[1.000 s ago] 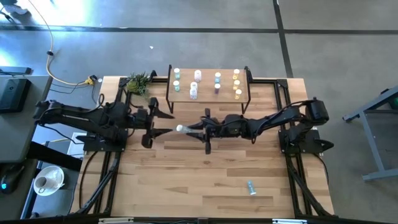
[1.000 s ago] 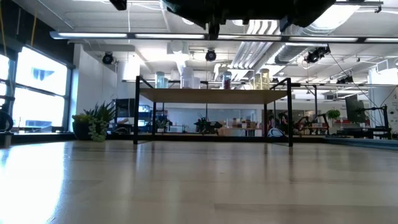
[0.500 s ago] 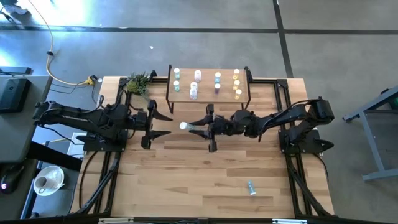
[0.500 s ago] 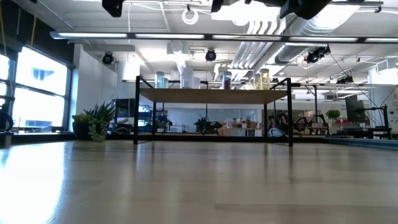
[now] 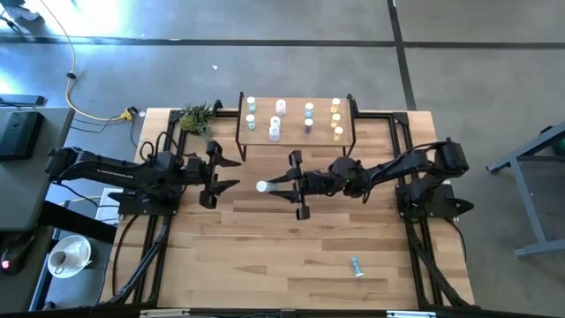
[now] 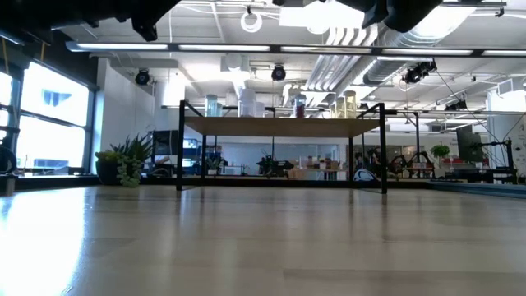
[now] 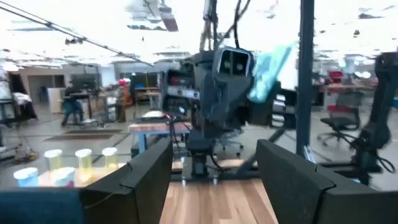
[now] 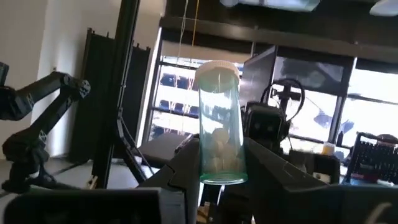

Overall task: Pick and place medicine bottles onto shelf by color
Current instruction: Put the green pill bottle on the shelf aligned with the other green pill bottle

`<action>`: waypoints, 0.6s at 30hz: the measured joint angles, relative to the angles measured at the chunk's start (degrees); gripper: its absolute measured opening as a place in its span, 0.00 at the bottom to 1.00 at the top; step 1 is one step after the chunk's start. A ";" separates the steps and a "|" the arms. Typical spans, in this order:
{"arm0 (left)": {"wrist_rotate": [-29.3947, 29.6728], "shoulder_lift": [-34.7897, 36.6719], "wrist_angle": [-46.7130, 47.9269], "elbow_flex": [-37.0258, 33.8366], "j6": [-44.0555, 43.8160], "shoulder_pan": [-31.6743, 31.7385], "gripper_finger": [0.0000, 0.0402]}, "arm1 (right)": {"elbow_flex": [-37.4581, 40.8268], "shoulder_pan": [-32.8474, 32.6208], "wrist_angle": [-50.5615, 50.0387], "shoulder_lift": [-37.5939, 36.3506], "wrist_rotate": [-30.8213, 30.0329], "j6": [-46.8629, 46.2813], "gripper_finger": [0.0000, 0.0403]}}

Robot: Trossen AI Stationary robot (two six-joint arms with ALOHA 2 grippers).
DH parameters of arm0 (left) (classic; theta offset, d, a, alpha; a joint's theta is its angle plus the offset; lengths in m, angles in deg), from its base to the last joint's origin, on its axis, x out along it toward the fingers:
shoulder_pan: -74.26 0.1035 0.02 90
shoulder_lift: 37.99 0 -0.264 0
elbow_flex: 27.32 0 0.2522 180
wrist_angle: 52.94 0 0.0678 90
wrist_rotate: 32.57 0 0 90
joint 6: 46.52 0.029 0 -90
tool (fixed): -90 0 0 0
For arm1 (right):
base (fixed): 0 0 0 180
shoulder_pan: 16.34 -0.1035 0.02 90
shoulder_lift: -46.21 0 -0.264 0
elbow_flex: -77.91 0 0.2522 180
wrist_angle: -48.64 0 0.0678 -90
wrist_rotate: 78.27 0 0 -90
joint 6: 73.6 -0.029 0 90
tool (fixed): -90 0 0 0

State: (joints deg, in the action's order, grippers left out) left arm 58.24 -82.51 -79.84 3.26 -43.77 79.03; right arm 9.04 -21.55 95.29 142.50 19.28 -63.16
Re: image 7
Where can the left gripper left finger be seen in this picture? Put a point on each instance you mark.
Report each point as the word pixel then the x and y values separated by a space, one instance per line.
pixel 136 196

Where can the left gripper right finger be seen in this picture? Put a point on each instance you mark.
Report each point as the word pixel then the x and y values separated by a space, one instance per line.
pixel 298 196

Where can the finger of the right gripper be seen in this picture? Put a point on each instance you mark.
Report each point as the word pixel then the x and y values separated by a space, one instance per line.
pixel 225 115
pixel 265 109

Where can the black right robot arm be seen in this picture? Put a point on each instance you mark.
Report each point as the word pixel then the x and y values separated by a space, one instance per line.
pixel 199 155

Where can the black background robot arm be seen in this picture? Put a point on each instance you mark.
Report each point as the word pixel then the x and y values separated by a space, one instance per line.
pixel 381 93

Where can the black box with blue labels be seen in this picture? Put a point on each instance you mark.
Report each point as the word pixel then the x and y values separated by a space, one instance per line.
pixel 289 109

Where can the black equipment rack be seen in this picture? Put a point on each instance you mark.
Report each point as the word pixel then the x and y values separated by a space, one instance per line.
pixel 178 93

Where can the black office chair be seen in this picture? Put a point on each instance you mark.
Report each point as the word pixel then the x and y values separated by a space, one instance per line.
pixel 340 121

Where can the red box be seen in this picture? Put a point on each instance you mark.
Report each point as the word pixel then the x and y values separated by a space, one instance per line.
pixel 335 75

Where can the dark floor mat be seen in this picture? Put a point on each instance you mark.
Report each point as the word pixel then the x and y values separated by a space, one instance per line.
pixel 81 136

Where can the person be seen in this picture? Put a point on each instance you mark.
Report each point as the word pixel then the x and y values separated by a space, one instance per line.
pixel 72 105

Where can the black monitor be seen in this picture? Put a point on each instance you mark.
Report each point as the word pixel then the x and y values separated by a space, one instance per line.
pixel 82 81

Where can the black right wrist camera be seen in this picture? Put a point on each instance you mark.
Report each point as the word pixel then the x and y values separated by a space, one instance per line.
pixel 231 62

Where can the wooden shelf black frame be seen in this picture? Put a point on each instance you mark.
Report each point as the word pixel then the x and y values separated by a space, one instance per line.
pixel 96 180

